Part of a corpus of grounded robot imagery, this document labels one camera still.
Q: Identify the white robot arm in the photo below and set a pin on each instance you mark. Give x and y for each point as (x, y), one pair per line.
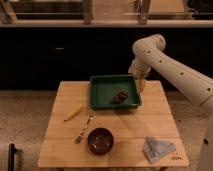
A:
(197, 87)

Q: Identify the metal fork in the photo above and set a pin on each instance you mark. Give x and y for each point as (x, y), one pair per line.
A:
(83, 130)

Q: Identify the black handle object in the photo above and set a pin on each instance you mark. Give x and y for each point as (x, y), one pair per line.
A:
(11, 157)

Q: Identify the wooden shelf rail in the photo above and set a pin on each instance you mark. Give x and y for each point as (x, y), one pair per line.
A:
(107, 13)

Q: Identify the green plastic tray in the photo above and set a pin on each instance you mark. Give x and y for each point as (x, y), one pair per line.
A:
(103, 88)

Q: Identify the grey folded cloth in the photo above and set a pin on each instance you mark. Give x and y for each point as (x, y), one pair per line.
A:
(155, 149)

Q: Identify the dark grape bunch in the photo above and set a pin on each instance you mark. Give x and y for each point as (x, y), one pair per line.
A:
(119, 97)

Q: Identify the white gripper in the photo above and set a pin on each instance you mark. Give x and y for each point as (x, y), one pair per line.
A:
(139, 70)

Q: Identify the purple bowl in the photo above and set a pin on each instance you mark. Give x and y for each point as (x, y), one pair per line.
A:
(100, 141)

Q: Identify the wooden table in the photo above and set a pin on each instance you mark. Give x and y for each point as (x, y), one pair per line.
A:
(129, 128)

